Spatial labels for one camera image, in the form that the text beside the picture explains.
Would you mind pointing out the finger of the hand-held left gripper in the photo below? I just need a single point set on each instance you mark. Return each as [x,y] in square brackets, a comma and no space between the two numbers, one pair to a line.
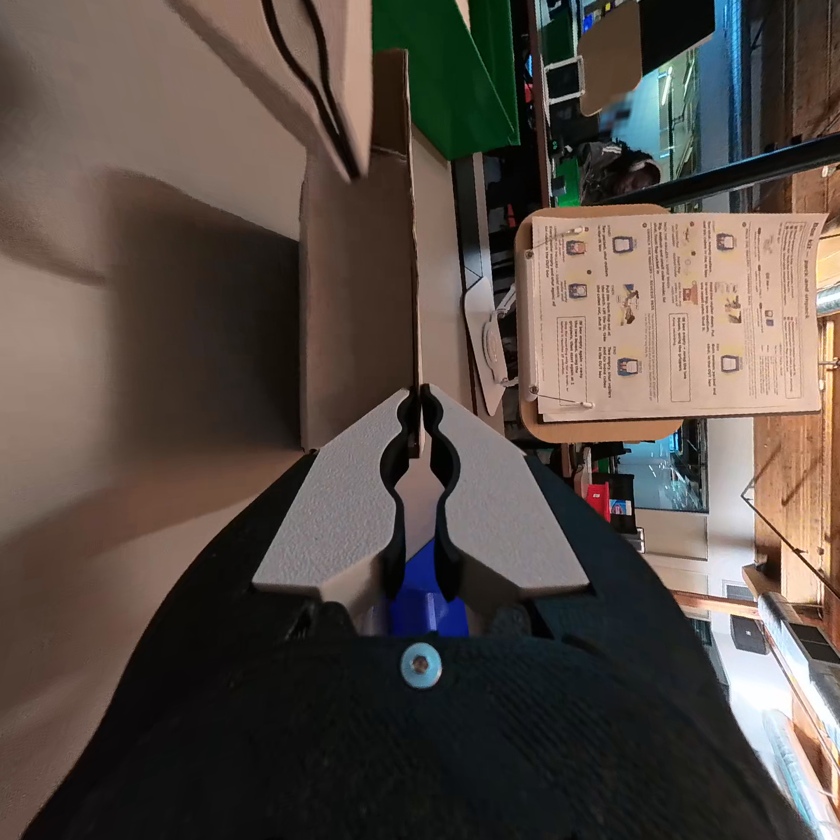
[249,59]
[351,52]

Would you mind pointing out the white cardboard mailer box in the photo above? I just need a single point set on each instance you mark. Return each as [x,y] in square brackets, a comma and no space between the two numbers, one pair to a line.
[354,295]

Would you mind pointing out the blue plastic bin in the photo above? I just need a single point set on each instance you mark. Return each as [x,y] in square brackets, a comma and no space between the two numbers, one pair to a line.
[426,604]

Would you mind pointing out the green plastic bin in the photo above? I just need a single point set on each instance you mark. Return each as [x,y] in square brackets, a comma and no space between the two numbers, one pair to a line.
[446,79]

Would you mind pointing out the black desk panel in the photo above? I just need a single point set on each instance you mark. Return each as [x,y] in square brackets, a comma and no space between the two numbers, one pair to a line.
[469,223]

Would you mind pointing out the black monitor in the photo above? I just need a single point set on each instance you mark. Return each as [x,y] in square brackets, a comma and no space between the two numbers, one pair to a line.
[676,33]

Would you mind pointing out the white stand base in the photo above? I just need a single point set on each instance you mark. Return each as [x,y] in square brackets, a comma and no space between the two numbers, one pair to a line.
[482,354]

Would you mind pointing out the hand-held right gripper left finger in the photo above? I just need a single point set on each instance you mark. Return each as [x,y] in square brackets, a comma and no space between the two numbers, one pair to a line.
[328,518]

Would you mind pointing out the printed instruction sheet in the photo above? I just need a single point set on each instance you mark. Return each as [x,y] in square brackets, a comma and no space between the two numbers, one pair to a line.
[689,315]

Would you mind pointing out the silver ventilation duct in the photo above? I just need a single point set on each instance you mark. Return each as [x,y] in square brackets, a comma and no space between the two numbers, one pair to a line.
[794,689]

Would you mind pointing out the wooden background stand board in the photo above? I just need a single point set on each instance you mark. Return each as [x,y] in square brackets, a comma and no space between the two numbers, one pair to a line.
[610,59]

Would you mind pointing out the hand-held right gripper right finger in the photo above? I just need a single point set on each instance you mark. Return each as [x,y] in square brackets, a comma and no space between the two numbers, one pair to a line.
[512,518]

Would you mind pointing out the white frame stand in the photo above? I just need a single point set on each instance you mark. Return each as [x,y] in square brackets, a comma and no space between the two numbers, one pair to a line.
[562,82]

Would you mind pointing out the black metal pole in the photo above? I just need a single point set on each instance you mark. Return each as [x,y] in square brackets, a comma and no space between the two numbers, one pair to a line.
[754,167]

